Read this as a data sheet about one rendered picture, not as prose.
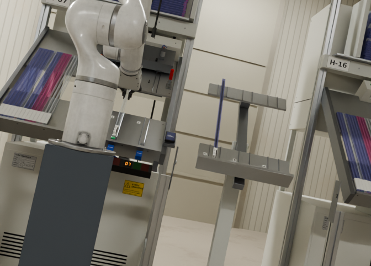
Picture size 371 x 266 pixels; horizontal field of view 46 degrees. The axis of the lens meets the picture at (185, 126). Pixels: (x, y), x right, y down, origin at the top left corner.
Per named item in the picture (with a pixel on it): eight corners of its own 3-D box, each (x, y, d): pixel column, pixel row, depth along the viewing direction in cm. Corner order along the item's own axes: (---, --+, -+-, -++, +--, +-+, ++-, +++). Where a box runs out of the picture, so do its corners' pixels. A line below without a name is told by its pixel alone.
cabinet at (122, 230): (130, 308, 195) (159, 173, 198) (-27, 279, 190) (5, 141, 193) (136, 265, 260) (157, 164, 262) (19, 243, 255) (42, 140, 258)
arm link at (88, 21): (112, 86, 117) (131, 1, 118) (46, 72, 118) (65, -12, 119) (120, 92, 129) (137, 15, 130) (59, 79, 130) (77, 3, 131)
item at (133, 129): (159, 157, 169) (160, 152, 167) (-10, 122, 165) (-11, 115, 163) (165, 126, 184) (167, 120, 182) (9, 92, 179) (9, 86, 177)
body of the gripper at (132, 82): (144, 63, 178) (141, 82, 187) (120, 58, 177) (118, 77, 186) (141, 76, 173) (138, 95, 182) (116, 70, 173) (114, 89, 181)
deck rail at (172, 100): (163, 165, 170) (165, 154, 166) (158, 164, 170) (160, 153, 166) (180, 67, 224) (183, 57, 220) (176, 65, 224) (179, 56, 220)
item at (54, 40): (169, 104, 199) (171, 96, 196) (25, 73, 195) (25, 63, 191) (176, 65, 224) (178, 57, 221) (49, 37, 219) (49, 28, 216)
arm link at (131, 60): (116, 68, 171) (139, 72, 172) (118, 43, 160) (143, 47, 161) (120, 54, 176) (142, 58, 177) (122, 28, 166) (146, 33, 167)
